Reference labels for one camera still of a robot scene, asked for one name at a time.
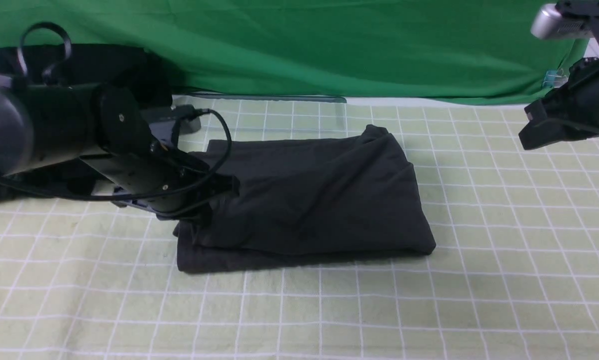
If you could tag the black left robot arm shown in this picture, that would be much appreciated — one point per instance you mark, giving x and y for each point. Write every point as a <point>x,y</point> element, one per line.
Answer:
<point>103,127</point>

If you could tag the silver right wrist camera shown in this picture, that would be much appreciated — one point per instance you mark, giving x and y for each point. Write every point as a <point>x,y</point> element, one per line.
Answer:
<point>567,19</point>

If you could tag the green backdrop cloth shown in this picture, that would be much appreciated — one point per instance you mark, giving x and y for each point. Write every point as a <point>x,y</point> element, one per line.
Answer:
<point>475,52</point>

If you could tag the blue binder clip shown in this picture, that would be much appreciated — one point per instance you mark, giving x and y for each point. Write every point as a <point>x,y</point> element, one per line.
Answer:
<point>554,78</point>

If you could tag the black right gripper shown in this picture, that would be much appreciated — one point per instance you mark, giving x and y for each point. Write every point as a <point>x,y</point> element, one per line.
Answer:
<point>554,121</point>

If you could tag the gray long-sleeve top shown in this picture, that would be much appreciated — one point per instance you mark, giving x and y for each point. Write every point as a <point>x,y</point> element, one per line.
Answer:
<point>310,201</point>

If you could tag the black garment pile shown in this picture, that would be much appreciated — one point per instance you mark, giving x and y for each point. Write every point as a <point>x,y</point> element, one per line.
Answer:
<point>127,67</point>

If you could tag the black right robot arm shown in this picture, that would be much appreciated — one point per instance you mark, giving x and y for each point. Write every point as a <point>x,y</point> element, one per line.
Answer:
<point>582,86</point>

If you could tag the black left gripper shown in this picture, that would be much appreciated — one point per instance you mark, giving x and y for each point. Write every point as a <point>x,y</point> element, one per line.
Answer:
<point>196,204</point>

